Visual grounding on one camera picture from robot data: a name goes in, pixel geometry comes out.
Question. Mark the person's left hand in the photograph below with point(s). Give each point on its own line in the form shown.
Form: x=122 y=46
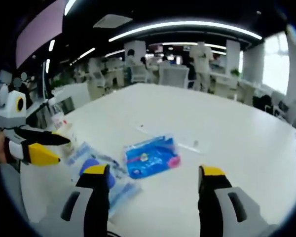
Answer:
x=0 y=148

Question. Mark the large window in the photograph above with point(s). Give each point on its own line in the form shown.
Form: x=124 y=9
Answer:
x=275 y=64

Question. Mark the clear plastic water bottle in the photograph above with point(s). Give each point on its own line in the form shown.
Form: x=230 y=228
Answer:
x=60 y=122

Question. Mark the ceiling air vent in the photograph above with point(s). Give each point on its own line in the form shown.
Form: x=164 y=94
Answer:
x=113 y=21

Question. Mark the green potted plant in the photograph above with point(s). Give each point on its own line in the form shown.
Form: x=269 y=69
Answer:
x=234 y=72

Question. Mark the curved ceiling light strip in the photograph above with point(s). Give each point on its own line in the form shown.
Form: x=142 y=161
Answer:
x=187 y=24

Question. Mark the large pink hanging panel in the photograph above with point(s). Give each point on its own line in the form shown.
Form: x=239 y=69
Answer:
x=39 y=32

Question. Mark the blue snack packet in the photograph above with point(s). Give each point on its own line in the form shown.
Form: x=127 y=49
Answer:
x=150 y=158

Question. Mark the wet wipes pack blue lid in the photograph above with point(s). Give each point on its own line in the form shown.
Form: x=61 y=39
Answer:
x=124 y=191

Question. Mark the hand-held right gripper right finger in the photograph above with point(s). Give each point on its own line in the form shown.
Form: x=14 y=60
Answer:
x=212 y=205

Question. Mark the thin clear plastic strip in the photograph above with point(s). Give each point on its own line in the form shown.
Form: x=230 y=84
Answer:
x=167 y=138

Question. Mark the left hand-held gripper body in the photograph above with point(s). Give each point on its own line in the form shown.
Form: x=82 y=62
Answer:
x=13 y=108

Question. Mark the white table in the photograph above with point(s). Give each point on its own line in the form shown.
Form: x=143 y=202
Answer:
x=187 y=116

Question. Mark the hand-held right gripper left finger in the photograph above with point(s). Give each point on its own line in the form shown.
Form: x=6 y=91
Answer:
x=93 y=202

